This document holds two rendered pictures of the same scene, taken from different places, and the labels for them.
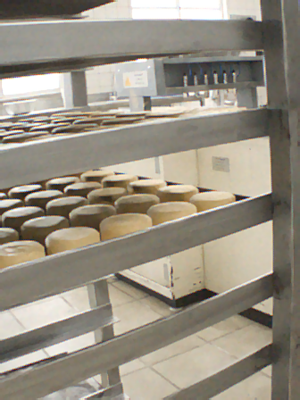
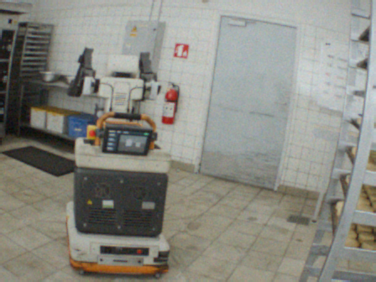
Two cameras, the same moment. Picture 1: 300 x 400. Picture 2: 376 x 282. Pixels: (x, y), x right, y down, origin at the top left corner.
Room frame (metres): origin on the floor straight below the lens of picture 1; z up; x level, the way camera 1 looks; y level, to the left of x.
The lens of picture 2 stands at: (1.58, 0.43, 1.29)
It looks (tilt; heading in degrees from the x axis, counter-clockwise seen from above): 11 degrees down; 232
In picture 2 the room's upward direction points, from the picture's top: 8 degrees clockwise
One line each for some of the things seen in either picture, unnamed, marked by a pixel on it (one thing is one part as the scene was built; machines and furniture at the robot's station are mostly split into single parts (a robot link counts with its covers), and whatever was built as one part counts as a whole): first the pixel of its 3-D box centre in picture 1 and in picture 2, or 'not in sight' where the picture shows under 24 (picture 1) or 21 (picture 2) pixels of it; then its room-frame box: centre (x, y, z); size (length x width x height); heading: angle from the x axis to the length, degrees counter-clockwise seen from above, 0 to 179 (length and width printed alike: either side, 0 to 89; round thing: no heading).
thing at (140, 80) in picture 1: (197, 92); not in sight; (2.57, -0.27, 1.01); 0.72 x 0.33 x 0.34; 123
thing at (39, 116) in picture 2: not in sight; (45, 116); (0.09, -5.03, 0.36); 0.47 x 0.39 x 0.26; 29
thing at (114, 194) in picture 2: not in sight; (117, 180); (0.55, -1.51, 0.59); 0.55 x 0.34 x 0.83; 162
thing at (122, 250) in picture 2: not in sight; (124, 250); (0.61, -1.28, 0.23); 0.41 x 0.02 x 0.08; 162
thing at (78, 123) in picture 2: not in sight; (85, 126); (-0.35, -4.30, 0.36); 0.47 x 0.38 x 0.26; 33
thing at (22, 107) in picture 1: (20, 108); not in sight; (4.90, 1.17, 0.94); 0.33 x 0.33 x 0.12
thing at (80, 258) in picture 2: not in sight; (112, 236); (0.53, -1.59, 0.16); 0.67 x 0.64 x 0.25; 72
